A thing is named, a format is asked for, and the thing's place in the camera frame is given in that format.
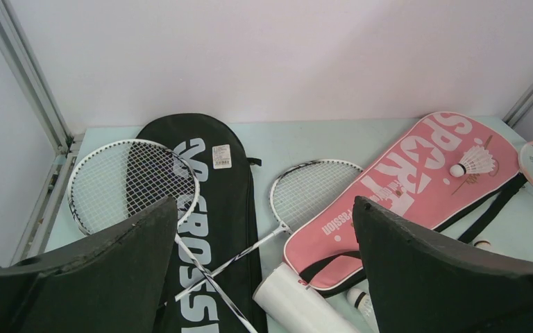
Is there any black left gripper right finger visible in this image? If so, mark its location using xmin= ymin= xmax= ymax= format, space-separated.
xmin=353 ymin=196 xmax=533 ymax=332

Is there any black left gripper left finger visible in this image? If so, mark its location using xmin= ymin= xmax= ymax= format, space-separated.
xmin=0 ymin=198 xmax=177 ymax=332

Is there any white shuttlecock tube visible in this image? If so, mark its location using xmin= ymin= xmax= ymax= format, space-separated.
xmin=253 ymin=263 xmax=357 ymax=332

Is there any pink sport racket bag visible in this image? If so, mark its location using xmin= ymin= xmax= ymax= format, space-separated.
xmin=283 ymin=112 xmax=520 ymax=297

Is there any black racket bag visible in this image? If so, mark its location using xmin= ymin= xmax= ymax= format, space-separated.
xmin=138 ymin=113 xmax=268 ymax=332

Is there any white racket under pink bag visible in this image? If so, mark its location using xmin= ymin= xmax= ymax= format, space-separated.
xmin=175 ymin=159 xmax=364 ymax=300

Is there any left aluminium frame post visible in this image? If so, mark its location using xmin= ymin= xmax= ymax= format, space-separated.
xmin=0 ymin=1 xmax=73 ymax=266

